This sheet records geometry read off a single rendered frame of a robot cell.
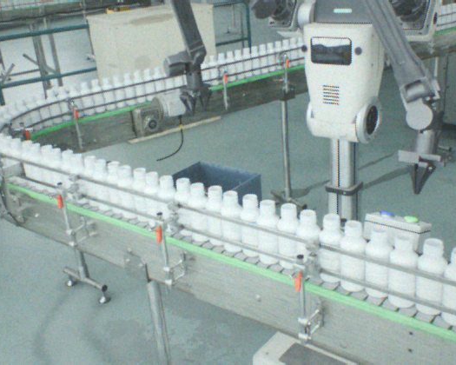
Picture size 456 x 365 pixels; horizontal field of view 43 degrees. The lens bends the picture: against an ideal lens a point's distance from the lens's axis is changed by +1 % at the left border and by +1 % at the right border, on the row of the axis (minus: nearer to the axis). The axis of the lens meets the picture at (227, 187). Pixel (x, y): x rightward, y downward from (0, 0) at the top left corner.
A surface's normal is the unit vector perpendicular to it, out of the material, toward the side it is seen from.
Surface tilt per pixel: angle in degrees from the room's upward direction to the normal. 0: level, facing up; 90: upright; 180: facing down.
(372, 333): 90
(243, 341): 0
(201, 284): 90
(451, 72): 90
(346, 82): 90
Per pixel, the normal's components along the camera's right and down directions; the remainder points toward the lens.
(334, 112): -0.62, 0.37
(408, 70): -0.32, 0.51
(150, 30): 0.55, 0.29
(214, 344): -0.08, -0.91
